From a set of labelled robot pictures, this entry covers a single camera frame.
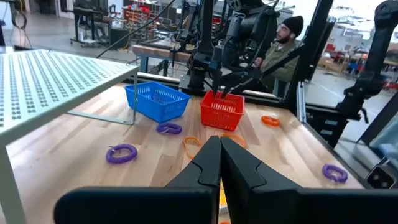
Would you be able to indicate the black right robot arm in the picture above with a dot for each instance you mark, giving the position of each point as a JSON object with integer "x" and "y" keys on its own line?
{"x": 205, "y": 28}

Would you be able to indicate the red plastic basket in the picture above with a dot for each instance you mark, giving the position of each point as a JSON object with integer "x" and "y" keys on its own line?
{"x": 222, "y": 118}

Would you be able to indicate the wooden workbench blue legs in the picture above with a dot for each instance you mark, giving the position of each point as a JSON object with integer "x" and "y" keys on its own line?
{"x": 155, "y": 51}

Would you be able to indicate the blue plastic basket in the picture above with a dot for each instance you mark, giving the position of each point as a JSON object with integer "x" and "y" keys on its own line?
{"x": 155, "y": 102}

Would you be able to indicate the black jointed stand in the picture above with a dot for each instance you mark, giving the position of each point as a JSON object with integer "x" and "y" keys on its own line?
{"x": 370, "y": 71}

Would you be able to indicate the storage rack orange bins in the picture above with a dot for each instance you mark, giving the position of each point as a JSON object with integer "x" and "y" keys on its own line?
{"x": 136, "y": 15}

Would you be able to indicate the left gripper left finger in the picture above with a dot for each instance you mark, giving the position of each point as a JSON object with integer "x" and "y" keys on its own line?
{"x": 186, "y": 205}

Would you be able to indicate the orange rubber band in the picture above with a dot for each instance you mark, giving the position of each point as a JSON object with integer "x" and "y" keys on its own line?
{"x": 235, "y": 135}
{"x": 184, "y": 145}

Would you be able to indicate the person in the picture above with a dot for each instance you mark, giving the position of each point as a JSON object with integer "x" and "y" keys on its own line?
{"x": 280, "y": 56}

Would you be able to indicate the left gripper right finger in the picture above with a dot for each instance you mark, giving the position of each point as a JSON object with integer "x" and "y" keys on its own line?
{"x": 264, "y": 202}

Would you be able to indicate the orange-red coil wristband keyring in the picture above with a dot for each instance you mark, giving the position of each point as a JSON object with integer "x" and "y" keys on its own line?
{"x": 275, "y": 123}

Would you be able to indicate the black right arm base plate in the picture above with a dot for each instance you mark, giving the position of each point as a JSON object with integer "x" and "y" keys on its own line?
{"x": 192, "y": 85}

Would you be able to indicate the green perforated metal shelf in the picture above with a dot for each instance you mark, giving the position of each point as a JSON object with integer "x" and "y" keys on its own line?
{"x": 46, "y": 81}

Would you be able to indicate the purple coil wristband keyring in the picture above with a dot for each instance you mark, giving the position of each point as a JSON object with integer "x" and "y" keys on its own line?
{"x": 121, "y": 160}
{"x": 325, "y": 172}
{"x": 174, "y": 132}

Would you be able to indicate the yellow crayon box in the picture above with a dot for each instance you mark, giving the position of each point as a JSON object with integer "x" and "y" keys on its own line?
{"x": 223, "y": 199}

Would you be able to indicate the black cart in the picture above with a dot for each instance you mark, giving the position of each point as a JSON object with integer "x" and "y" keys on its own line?
{"x": 84, "y": 14}

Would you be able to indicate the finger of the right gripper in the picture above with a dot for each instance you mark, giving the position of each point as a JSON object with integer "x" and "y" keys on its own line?
{"x": 228, "y": 87}
{"x": 217, "y": 81}

